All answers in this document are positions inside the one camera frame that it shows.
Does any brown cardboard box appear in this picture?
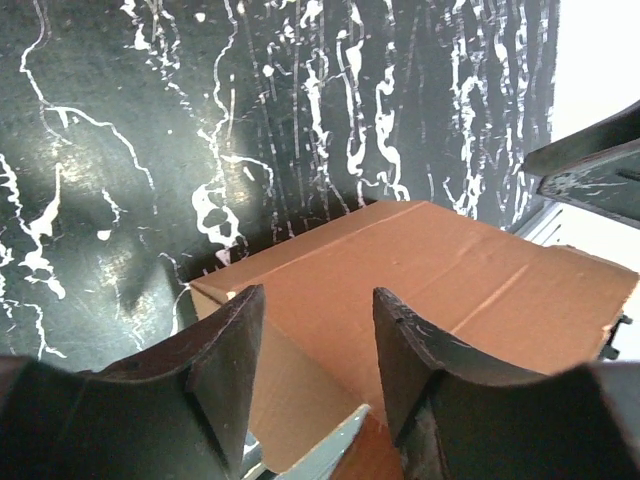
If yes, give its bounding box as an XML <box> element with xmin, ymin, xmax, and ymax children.
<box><xmin>191</xmin><ymin>201</ymin><xmax>638</xmax><ymax>479</ymax></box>

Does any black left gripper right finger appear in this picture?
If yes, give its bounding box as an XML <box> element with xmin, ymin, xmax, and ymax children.
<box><xmin>373</xmin><ymin>287</ymin><xmax>639</xmax><ymax>479</ymax></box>

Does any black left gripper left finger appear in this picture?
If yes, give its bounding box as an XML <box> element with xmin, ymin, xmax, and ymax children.
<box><xmin>1</xmin><ymin>285</ymin><xmax>265</xmax><ymax>479</ymax></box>

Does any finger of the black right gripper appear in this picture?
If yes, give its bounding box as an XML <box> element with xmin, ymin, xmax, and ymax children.
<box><xmin>523</xmin><ymin>103</ymin><xmax>639</xmax><ymax>229</ymax></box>

